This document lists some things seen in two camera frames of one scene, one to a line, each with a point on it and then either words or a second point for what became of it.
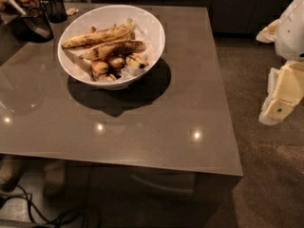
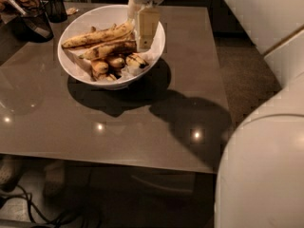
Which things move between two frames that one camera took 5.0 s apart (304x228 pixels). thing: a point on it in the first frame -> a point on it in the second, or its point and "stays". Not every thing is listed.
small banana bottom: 100,77 stays
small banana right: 134,59 stays
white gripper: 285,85 -> 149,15
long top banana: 106,34 stays
